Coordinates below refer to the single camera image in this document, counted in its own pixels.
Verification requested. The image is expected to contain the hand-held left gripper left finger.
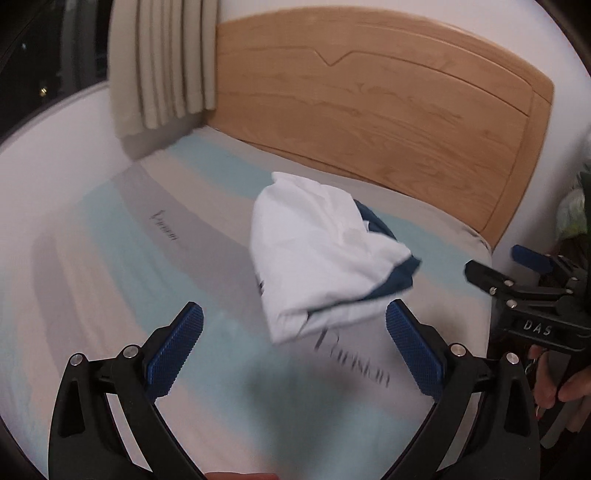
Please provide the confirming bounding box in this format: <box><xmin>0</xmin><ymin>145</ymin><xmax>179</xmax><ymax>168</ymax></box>
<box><xmin>48</xmin><ymin>301</ymin><xmax>206</xmax><ymax>480</ymax></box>

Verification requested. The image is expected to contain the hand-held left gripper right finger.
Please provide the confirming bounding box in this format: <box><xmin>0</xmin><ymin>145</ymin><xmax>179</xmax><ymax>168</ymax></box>
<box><xmin>385</xmin><ymin>299</ymin><xmax>541</xmax><ymax>480</ymax></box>

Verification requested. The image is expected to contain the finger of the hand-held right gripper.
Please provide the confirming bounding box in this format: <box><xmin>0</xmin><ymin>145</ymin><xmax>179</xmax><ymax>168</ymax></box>
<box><xmin>512</xmin><ymin>244</ymin><xmax>580</xmax><ymax>278</ymax></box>
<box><xmin>464</xmin><ymin>261</ymin><xmax>570</xmax><ymax>311</ymax></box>

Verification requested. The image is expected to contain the blue and white hooded jacket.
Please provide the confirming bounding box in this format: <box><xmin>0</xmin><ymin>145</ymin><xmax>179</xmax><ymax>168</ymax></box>
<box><xmin>249</xmin><ymin>172</ymin><xmax>422</xmax><ymax>344</ymax></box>

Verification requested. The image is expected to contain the person's right hand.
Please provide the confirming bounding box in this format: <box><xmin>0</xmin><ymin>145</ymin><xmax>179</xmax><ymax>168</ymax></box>
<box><xmin>526</xmin><ymin>344</ymin><xmax>591</xmax><ymax>418</ymax></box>

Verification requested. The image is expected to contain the person's left hand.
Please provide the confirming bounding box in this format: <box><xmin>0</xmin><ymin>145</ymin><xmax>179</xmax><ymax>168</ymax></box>
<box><xmin>205</xmin><ymin>472</ymin><xmax>278</xmax><ymax>480</ymax></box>

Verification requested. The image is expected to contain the pale green bag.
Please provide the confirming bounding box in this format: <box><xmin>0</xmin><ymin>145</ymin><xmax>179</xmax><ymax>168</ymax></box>
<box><xmin>554</xmin><ymin>171</ymin><xmax>591</xmax><ymax>241</ymax></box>

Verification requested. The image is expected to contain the bed with striped sheet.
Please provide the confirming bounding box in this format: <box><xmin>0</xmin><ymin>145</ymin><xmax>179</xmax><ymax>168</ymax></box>
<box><xmin>0</xmin><ymin>124</ymin><xmax>492</xmax><ymax>480</ymax></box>

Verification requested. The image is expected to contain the wooden headboard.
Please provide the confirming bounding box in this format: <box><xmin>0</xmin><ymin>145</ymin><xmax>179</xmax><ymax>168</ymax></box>
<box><xmin>203</xmin><ymin>7</ymin><xmax>555</xmax><ymax>252</ymax></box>

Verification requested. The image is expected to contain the wide beige curtain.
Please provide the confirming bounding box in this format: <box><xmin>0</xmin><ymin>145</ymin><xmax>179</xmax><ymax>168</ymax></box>
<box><xmin>107</xmin><ymin>0</ymin><xmax>218</xmax><ymax>139</ymax></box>

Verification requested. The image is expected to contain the dark window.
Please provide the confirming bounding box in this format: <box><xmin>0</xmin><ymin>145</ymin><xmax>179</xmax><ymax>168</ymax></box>
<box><xmin>0</xmin><ymin>0</ymin><xmax>116</xmax><ymax>139</ymax></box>

